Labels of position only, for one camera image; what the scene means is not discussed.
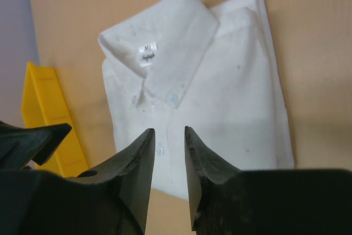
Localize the white long sleeve shirt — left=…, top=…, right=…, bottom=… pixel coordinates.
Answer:
left=98, top=0, right=295, bottom=199

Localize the yellow plastic tray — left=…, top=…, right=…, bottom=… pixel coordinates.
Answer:
left=21, top=62, right=89, bottom=177

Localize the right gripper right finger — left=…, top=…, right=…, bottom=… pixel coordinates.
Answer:
left=184, top=127, right=351, bottom=234

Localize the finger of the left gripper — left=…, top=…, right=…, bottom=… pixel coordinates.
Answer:
left=1, top=122, right=72, bottom=169

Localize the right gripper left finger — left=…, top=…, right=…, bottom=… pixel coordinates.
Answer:
left=1, top=129, right=155, bottom=234

